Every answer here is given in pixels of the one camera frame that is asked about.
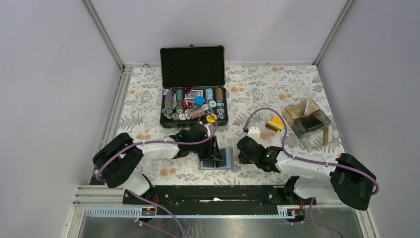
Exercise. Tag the black credit card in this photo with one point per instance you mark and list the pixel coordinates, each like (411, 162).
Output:
(222, 162)
(208, 165)

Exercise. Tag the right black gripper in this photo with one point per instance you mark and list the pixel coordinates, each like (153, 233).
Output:
(242, 160)

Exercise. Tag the floral patterned table mat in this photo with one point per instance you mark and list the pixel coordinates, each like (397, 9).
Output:
(253, 92)

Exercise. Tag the yellow round dealer chip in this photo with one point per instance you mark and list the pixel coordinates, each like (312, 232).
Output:
(212, 118)

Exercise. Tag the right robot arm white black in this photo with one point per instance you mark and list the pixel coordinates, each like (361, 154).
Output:
(344, 178)

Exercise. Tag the orange yellow sticky note stack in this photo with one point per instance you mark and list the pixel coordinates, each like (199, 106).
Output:
(275, 124)

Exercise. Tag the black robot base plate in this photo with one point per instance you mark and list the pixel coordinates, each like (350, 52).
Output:
(224, 200)

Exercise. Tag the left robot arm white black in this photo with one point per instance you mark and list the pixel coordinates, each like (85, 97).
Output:
(117, 161)

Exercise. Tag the playing card deck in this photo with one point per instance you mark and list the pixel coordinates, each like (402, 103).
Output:
(191, 95)

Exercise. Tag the blue round chip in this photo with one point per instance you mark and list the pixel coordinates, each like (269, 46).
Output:
(199, 100)

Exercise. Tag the black poker chip case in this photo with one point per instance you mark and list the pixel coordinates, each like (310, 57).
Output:
(192, 68)

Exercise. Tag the beige card holder wallet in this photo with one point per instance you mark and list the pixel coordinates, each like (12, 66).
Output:
(229, 158)

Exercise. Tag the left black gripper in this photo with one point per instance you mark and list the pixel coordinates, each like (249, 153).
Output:
(213, 151)

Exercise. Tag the clear acrylic card box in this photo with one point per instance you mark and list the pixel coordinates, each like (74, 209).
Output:
(310, 124)

